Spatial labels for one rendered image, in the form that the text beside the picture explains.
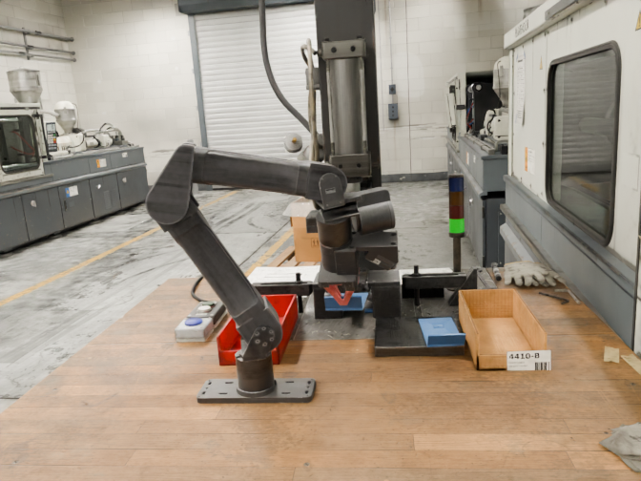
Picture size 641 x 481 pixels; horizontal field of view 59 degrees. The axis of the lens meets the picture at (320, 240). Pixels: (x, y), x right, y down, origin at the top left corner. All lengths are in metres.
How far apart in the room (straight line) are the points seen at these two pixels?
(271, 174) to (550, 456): 0.57
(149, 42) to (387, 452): 11.07
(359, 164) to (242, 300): 0.46
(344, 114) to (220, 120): 9.82
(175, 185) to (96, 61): 11.28
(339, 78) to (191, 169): 0.49
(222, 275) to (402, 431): 0.37
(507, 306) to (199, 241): 0.70
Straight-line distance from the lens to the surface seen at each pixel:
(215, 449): 0.90
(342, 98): 1.25
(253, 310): 0.94
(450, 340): 1.11
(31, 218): 7.63
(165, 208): 0.89
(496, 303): 1.30
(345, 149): 1.25
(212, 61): 11.09
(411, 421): 0.92
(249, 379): 0.99
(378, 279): 1.32
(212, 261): 0.92
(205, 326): 1.28
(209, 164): 0.89
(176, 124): 11.42
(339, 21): 1.35
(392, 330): 1.20
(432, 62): 10.49
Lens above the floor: 1.37
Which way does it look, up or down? 13 degrees down
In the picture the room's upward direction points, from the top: 4 degrees counter-clockwise
